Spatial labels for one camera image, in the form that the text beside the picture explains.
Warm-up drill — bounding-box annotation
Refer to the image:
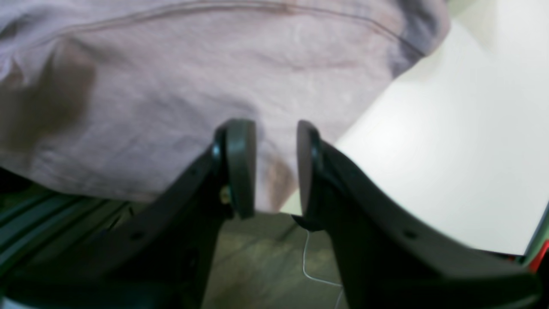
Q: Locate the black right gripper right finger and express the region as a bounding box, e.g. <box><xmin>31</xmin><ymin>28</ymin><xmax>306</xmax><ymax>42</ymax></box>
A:
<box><xmin>297</xmin><ymin>121</ymin><xmax>542</xmax><ymax>309</ymax></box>

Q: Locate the pink t-shirt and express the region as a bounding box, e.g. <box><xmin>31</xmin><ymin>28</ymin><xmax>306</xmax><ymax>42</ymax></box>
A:
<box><xmin>0</xmin><ymin>0</ymin><xmax>450</xmax><ymax>212</ymax></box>

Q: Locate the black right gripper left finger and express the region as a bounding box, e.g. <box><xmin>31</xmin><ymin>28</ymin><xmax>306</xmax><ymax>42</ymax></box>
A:
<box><xmin>4</xmin><ymin>119</ymin><xmax>257</xmax><ymax>309</ymax></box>

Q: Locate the white cable on floor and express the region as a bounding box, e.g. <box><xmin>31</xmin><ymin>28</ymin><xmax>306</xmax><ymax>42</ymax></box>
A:
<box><xmin>302</xmin><ymin>230</ymin><xmax>344</xmax><ymax>309</ymax></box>

